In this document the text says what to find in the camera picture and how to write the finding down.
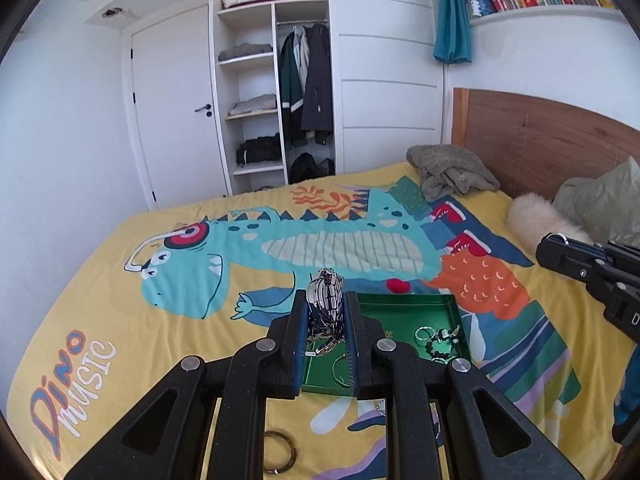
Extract grey fleece cloth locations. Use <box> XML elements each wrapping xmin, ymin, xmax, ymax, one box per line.
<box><xmin>406</xmin><ymin>144</ymin><xmax>501</xmax><ymax>203</ymax></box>

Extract white door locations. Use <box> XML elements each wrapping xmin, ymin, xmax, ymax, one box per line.
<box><xmin>131</xmin><ymin>5</ymin><xmax>231</xmax><ymax>211</ymax></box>

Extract grey folded clothes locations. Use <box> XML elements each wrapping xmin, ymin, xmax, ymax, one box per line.
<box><xmin>218</xmin><ymin>42</ymin><xmax>273</xmax><ymax>63</ymax></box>

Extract teal curtain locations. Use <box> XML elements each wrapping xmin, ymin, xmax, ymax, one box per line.
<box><xmin>432</xmin><ymin>0</ymin><xmax>472</xmax><ymax>65</ymax></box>

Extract brown beaded charm bracelet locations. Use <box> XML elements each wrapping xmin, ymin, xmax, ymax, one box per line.
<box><xmin>425</xmin><ymin>327</ymin><xmax>462</xmax><ymax>363</ymax></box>

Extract yellow dinosaur printed blanket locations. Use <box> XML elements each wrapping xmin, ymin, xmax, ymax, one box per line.
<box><xmin>7</xmin><ymin>162</ymin><xmax>631</xmax><ymax>480</ymax></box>

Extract thin amber bangle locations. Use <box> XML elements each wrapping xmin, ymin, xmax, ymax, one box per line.
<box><xmin>263</xmin><ymin>430</ymin><xmax>298</xmax><ymax>474</ymax></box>

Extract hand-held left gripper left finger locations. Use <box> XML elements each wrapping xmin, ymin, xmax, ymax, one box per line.
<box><xmin>64</xmin><ymin>289</ymin><xmax>311</xmax><ymax>480</ymax></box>

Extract thin silver bangle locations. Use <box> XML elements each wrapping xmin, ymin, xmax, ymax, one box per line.
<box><xmin>331</xmin><ymin>354</ymin><xmax>356</xmax><ymax>389</ymax></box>

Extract white wardrobe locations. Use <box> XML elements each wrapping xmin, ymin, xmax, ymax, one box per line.
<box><xmin>207</xmin><ymin>0</ymin><xmax>446</xmax><ymax>198</ymax></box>

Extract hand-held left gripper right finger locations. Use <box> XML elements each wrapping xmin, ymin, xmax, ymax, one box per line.
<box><xmin>342</xmin><ymin>292</ymin><xmax>586</xmax><ymax>480</ymax></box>

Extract black folded clothes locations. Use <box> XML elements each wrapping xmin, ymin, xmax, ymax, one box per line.
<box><xmin>236</xmin><ymin>134</ymin><xmax>282</xmax><ymax>167</ymax></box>

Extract dark hanging coat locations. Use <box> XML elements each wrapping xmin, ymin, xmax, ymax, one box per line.
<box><xmin>300</xmin><ymin>24</ymin><xmax>333</xmax><ymax>146</ymax></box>

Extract pale green pillow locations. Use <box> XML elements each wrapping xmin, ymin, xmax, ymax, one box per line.
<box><xmin>552</xmin><ymin>156</ymin><xmax>640</xmax><ymax>246</ymax></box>

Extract light folded clothes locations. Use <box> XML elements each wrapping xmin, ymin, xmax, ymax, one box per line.
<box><xmin>227</xmin><ymin>94</ymin><xmax>278</xmax><ymax>117</ymax></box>

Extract fluffy cream pillow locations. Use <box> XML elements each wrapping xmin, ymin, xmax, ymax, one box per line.
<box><xmin>507</xmin><ymin>192</ymin><xmax>596</xmax><ymax>256</ymax></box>

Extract white wall shelf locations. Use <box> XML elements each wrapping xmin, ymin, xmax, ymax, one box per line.
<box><xmin>467</xmin><ymin>4</ymin><xmax>631</xmax><ymax>28</ymax></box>

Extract wooden headboard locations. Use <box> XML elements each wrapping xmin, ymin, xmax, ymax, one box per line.
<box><xmin>451</xmin><ymin>87</ymin><xmax>640</xmax><ymax>206</ymax></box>

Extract silver wristwatch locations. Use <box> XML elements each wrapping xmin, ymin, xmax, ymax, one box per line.
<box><xmin>306</xmin><ymin>267</ymin><xmax>346</xmax><ymax>357</ymax></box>

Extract green tray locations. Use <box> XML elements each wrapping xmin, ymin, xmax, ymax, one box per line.
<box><xmin>300</xmin><ymin>292</ymin><xmax>473</xmax><ymax>393</ymax></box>

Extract dark bag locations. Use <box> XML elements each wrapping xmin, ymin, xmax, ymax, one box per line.
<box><xmin>289</xmin><ymin>152</ymin><xmax>335</xmax><ymax>183</ymax></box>

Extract green hanging jacket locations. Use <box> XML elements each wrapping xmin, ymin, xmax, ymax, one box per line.
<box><xmin>277</xmin><ymin>30</ymin><xmax>307</xmax><ymax>148</ymax></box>

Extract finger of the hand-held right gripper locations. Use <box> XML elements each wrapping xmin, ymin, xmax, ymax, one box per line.
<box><xmin>536</xmin><ymin>232</ymin><xmax>608</xmax><ymax>285</ymax></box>
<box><xmin>570</xmin><ymin>240</ymin><xmax>640</xmax><ymax>267</ymax></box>

